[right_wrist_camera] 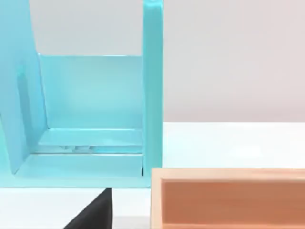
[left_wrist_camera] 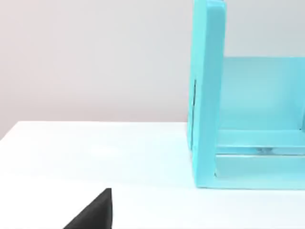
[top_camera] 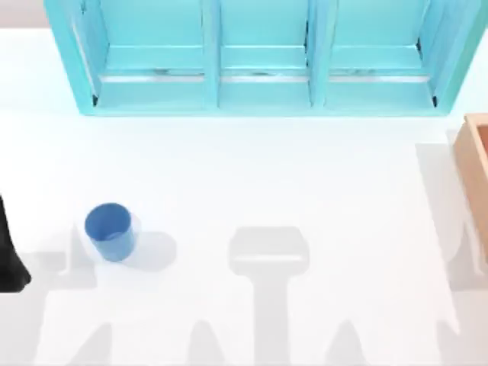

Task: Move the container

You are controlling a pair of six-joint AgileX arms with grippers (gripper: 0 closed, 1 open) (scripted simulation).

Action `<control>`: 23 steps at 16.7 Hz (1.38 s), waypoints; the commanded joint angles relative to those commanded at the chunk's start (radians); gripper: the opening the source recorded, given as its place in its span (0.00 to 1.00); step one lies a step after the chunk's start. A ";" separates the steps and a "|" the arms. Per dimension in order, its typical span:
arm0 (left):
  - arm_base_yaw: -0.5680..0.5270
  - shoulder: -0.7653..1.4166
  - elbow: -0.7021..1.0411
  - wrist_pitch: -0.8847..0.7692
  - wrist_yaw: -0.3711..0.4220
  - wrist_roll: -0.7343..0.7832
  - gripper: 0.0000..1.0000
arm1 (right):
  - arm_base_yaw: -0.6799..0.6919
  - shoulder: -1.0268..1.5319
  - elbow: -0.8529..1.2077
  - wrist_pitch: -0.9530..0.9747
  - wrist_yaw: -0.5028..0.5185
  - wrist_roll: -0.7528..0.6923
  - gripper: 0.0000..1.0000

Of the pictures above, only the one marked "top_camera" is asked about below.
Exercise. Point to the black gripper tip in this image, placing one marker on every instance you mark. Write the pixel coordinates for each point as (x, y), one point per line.
(9, 263)

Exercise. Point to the blue cup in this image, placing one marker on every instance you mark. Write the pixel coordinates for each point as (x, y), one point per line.
(112, 236)

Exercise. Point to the light blue rack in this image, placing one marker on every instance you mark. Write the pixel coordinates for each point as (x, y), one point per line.
(263, 57)

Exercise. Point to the salmon-coloured shallow box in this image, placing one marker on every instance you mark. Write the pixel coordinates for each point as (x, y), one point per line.
(470, 167)

